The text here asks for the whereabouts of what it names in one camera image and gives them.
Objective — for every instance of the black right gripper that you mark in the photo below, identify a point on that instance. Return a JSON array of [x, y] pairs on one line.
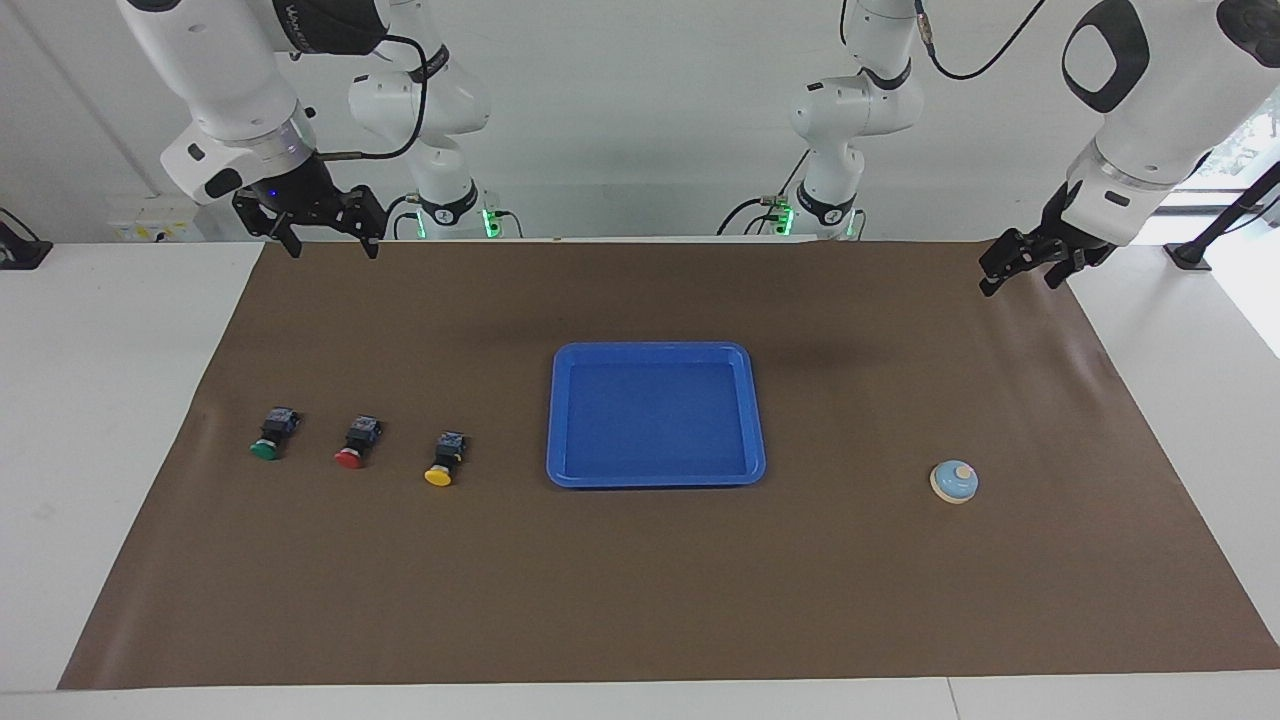
[[300, 190]]

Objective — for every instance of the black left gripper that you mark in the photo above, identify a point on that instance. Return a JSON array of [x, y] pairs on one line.
[[1040, 245]]

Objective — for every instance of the green push button switch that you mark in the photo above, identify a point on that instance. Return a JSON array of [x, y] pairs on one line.
[[266, 448]]

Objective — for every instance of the red push button switch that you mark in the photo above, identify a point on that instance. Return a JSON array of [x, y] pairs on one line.
[[350, 458]]

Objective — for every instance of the yellow push button switch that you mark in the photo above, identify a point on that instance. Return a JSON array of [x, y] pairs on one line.
[[439, 475]]

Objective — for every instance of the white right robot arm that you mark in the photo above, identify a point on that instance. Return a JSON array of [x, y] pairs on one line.
[[230, 70]]

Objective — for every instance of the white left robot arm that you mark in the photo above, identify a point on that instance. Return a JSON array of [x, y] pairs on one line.
[[1150, 120]]

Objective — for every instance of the light blue desk bell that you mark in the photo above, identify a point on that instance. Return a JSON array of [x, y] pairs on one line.
[[952, 483]]

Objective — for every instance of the blue plastic tray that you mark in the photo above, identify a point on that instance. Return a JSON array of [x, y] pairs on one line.
[[655, 420]]

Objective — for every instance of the black tripod stand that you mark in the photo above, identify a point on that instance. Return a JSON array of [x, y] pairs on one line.
[[1190, 255]]

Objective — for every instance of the black stand foot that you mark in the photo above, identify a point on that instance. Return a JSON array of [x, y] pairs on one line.
[[18, 252]]

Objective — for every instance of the brown table mat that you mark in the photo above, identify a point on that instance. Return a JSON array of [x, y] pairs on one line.
[[640, 580]]

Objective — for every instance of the white wall socket box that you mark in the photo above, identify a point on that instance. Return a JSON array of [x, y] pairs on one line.
[[150, 228]]

